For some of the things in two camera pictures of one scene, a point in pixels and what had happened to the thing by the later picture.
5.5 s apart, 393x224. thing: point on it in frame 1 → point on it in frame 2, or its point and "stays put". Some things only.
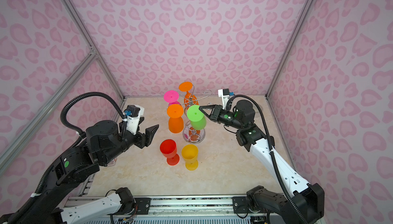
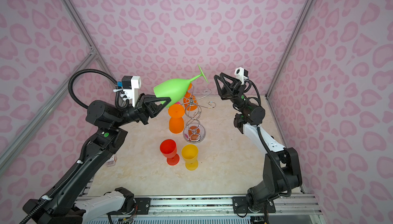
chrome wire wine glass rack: x=192 y=134 stays put
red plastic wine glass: x=168 y=148 stays put
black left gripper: x=144 y=139 → x=142 y=113
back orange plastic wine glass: x=190 y=99 stays put
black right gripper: x=211 y=107 → x=235 y=94
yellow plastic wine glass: x=190 y=153 stays put
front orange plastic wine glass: x=175 y=112 stays put
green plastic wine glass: x=197 y=119 → x=175 y=89
